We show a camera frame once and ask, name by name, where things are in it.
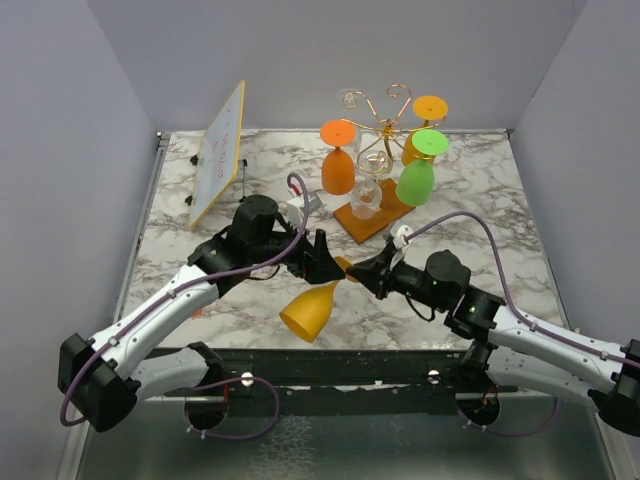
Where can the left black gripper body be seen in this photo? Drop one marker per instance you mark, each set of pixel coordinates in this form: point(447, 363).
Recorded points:
point(260, 250)

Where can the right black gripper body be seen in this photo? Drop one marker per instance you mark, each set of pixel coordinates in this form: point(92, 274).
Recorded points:
point(408, 281)

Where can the yellow plastic goblet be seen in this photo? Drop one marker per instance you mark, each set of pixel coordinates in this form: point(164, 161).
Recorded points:
point(433, 111)
point(308, 313)

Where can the clear wine glass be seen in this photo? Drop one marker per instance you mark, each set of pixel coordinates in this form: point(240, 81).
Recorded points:
point(367, 194)
point(349, 98)

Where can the orange plastic goblet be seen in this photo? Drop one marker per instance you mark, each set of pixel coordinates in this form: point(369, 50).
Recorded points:
point(338, 169)

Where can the green plastic goblet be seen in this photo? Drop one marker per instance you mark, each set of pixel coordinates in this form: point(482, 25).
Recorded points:
point(417, 179)

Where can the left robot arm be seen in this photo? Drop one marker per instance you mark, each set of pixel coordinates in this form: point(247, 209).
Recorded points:
point(106, 375)

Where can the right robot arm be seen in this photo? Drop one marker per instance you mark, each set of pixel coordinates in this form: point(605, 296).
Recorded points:
point(514, 348)

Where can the small whiteboard on easel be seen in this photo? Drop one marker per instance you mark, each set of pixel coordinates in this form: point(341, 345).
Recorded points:
point(218, 156)

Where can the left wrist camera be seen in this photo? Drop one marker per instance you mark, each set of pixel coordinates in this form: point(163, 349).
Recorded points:
point(295, 208)

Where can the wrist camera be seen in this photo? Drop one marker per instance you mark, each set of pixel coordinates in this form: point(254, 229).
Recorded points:
point(397, 243)
point(295, 208)

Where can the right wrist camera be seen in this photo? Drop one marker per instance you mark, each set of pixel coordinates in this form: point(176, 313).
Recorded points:
point(397, 243)

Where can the black mounting rail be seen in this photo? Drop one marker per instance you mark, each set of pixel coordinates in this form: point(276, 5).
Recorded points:
point(342, 382)

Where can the gold wire glass rack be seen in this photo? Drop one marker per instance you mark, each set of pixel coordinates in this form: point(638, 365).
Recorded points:
point(388, 136)

